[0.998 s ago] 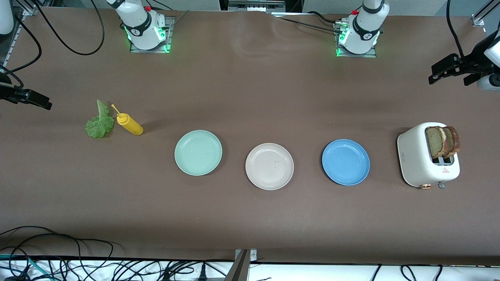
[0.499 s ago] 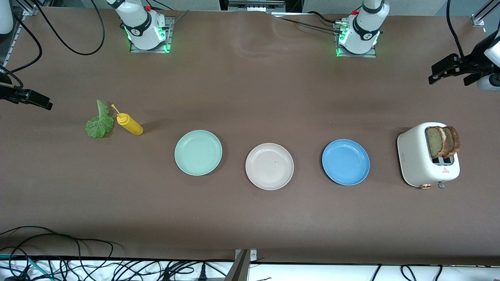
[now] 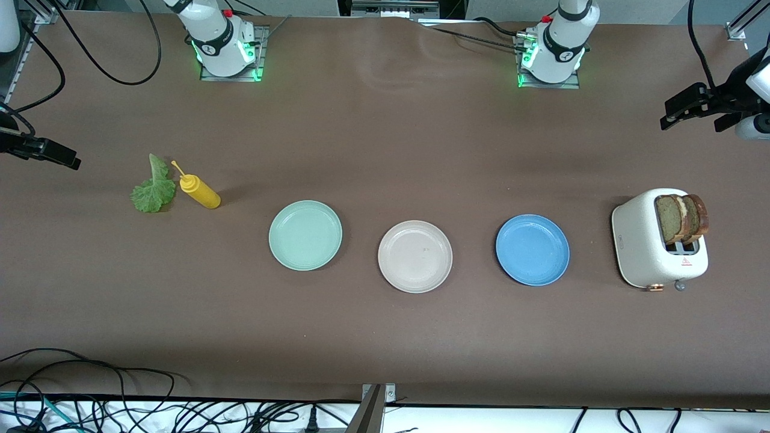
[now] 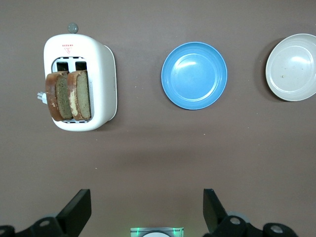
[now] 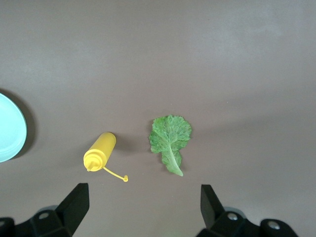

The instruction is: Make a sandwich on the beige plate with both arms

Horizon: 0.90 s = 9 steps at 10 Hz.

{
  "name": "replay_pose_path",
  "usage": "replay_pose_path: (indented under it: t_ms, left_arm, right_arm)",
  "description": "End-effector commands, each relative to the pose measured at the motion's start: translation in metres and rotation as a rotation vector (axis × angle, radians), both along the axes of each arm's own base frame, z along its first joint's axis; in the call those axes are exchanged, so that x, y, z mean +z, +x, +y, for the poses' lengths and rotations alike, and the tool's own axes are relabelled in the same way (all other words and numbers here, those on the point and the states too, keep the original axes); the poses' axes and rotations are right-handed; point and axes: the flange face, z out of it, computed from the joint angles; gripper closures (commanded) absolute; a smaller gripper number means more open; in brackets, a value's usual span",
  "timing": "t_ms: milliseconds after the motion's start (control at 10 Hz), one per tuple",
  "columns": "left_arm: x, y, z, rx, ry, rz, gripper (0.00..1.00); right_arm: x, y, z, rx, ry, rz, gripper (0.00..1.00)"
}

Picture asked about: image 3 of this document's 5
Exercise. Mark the aluminium frame profile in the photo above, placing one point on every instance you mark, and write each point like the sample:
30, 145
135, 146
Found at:
42, 15
735, 31
16, 75

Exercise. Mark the light brown bread slice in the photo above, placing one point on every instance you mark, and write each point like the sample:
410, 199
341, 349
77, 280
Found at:
668, 219

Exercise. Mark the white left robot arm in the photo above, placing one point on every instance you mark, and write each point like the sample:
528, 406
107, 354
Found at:
559, 48

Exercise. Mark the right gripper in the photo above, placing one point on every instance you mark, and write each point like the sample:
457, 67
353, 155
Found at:
13, 144

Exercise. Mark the white toaster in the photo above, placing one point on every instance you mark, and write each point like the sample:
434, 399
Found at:
637, 240

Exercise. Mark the yellow squeeze bottle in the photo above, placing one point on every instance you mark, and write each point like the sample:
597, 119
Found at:
201, 193

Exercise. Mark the black power plug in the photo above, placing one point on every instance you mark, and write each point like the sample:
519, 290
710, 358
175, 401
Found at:
311, 421

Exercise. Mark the grey metal bracket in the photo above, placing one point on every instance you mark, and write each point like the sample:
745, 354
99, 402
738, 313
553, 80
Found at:
370, 415

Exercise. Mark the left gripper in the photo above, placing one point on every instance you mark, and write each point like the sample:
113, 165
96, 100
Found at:
723, 100

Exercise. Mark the mint green plate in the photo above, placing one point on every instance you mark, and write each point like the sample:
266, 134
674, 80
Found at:
305, 236

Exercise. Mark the beige plate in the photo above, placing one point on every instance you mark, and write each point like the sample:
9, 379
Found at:
415, 257

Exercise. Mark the dark crust bread slice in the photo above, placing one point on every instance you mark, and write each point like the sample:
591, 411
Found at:
701, 216

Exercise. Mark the grey metal fixture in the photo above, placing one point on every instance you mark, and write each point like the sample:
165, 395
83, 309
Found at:
391, 9

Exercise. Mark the green lettuce leaf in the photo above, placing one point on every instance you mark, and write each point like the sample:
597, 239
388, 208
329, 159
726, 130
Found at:
153, 195

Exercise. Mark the blue plate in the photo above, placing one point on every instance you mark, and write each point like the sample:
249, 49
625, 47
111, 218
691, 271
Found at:
532, 250

